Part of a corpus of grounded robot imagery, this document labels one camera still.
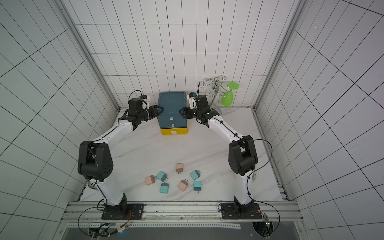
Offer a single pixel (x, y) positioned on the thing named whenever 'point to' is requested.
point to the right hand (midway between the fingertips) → (176, 112)
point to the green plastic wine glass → (227, 99)
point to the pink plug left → (150, 180)
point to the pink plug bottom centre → (183, 185)
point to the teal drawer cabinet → (172, 103)
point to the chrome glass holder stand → (209, 81)
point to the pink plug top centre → (179, 167)
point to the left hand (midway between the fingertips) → (161, 112)
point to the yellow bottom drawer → (174, 131)
